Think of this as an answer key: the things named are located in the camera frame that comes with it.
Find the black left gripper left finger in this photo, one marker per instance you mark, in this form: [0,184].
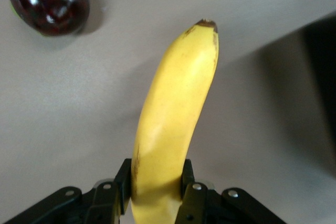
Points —
[99,203]

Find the yellow banana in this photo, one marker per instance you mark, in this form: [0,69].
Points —
[173,103]

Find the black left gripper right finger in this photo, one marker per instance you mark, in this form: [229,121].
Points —
[199,203]

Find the dark purple plum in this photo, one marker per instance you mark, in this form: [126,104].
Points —
[47,1]

